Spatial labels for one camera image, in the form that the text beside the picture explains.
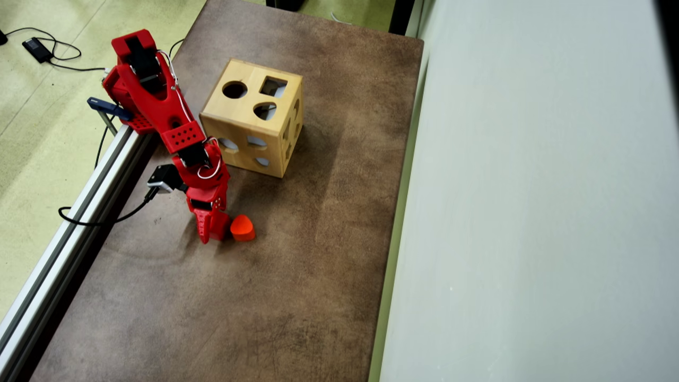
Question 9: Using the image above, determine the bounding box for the blue clamp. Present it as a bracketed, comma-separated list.
[88, 97, 133, 136]

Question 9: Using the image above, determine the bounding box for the dark post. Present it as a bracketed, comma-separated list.
[389, 0, 415, 37]

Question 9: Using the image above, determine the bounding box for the red fixed gripper finger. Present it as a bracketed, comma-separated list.
[194, 210, 214, 245]

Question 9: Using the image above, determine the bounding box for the black power adapter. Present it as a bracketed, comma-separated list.
[22, 37, 54, 63]

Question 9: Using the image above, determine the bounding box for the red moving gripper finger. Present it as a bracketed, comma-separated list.
[211, 195, 231, 226]

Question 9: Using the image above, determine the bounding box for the thick black camera cable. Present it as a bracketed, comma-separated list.
[57, 186, 160, 228]

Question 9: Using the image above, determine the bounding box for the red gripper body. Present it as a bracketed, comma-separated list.
[175, 157, 232, 212]

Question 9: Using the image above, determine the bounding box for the orange rounded triangle block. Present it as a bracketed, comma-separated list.
[230, 214, 256, 242]

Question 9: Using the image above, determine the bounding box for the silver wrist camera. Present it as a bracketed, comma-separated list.
[147, 163, 187, 194]

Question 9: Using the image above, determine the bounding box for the wooden shape sorter box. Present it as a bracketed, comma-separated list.
[199, 58, 304, 179]

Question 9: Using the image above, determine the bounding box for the thin black floor cable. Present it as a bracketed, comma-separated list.
[4, 27, 107, 72]

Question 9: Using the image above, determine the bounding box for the aluminium profile rail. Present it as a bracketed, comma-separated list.
[0, 125, 154, 382]

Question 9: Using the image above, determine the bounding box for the brown table mat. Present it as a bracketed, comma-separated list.
[29, 0, 425, 382]

